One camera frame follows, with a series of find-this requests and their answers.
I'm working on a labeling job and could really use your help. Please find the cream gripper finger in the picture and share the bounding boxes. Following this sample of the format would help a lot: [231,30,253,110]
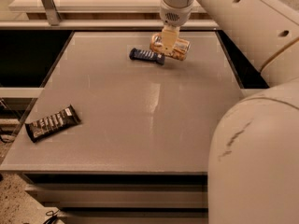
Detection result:
[161,25,179,55]

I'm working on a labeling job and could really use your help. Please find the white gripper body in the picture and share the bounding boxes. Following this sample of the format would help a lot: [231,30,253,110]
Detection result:
[160,0,192,27]

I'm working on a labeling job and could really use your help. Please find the orange soda can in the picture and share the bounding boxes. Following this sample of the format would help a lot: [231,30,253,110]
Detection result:
[149,33,190,61]

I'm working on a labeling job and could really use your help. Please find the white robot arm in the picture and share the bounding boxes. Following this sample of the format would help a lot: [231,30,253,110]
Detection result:
[161,0,299,224]

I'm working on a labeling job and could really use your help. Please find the blue rxbar blueberry bar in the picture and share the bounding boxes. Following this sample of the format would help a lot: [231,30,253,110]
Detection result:
[129,48,165,65]

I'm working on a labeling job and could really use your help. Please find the black rxbar chocolate bar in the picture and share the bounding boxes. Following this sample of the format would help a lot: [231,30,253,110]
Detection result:
[25,105,81,143]

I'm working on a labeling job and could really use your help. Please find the grey table drawer unit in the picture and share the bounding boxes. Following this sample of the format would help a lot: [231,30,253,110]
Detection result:
[22,173,208,224]

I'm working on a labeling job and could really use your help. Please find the metal railing frame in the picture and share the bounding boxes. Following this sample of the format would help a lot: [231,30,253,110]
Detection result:
[0,0,219,31]

